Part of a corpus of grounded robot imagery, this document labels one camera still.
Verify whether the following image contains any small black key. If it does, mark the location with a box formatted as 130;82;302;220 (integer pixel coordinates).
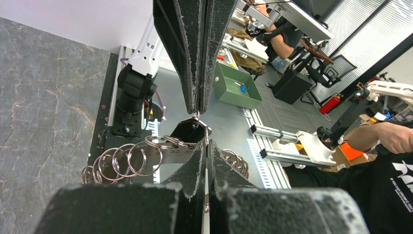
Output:
170;111;212;143

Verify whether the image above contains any black office chair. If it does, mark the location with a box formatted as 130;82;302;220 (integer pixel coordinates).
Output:
300;55;357;104

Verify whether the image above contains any person in black t-shirt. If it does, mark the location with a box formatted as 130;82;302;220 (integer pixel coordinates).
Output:
284;121;413;234

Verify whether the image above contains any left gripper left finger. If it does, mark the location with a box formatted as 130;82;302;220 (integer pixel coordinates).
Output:
35;140;207;234

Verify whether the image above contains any red fire extinguisher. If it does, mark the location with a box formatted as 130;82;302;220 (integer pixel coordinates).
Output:
319;94;342;114

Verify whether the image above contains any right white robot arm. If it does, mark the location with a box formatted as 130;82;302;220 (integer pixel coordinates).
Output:
112;0;237;137

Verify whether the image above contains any seated person in background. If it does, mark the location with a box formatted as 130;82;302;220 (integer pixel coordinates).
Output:
225;0;315;77

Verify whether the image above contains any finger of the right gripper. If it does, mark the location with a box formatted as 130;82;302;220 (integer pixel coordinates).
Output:
199;0;237;114
153;0;206;114

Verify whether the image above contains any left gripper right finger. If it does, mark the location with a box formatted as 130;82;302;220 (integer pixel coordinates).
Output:
207;141;369;234

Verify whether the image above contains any green storage bin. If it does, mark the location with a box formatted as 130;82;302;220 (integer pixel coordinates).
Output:
212;62;263;110

